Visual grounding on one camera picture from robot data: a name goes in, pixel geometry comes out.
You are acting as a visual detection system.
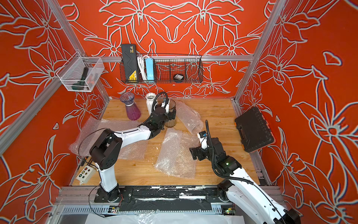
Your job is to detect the clear glass vase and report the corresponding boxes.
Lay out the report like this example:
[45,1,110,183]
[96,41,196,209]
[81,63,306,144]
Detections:
[165,99,177,127]

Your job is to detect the white ribbed ceramic vase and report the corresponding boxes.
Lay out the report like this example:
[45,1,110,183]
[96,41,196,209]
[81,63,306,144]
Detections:
[145,92,156,115]

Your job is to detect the bubble roll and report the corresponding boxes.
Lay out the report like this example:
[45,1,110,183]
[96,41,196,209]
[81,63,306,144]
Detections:
[98,119,148,160]
[154,128,200,179]

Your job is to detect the purple glass vase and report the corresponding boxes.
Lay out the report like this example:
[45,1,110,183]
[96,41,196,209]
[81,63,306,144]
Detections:
[120,92,141,120]

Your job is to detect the bubble wrap sheet of vase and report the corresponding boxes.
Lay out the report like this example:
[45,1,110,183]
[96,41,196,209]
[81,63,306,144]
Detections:
[70,118,123,157]

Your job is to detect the bubble bundle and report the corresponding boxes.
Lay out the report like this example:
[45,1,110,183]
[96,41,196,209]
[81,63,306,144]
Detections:
[176,101,204,135]

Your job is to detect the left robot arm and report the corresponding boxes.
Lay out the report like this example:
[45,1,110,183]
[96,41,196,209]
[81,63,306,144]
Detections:
[89,91,170,202]

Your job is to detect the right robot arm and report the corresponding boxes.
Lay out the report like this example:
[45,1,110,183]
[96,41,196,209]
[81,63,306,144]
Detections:
[189,121,301,224]

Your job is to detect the black plastic tool case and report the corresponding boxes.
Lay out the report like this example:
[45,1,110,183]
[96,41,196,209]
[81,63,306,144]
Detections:
[235,106,276,153]

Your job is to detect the small black device in basket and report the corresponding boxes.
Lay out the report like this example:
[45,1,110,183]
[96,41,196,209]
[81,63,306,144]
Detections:
[173,74,184,82]

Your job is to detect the light blue box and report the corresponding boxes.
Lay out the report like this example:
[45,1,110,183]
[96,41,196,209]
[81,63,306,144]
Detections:
[145,58,155,83]

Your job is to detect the black box with yellow label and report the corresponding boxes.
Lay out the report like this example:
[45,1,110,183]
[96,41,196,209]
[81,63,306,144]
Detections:
[121,44,139,83]

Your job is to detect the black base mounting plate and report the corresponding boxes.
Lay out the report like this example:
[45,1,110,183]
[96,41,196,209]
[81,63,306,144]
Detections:
[89,185,236,215]

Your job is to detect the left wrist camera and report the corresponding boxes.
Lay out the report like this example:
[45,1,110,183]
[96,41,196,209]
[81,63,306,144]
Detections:
[159,100,170,113]

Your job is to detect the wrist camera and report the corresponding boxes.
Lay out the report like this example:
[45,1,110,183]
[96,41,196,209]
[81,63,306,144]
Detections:
[197,131,208,150]
[159,100,170,113]

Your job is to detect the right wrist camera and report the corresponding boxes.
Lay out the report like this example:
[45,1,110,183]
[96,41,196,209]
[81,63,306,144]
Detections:
[197,131,208,150]

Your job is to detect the black wire wall basket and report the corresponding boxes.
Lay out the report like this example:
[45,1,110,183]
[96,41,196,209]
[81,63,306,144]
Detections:
[119,55,204,84]

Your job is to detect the white coiled cable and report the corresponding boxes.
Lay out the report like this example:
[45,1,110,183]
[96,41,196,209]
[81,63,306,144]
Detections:
[136,55,147,82]

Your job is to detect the clear plastic wall bin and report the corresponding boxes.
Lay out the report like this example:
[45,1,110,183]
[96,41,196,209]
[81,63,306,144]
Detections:
[56,52,104,92]

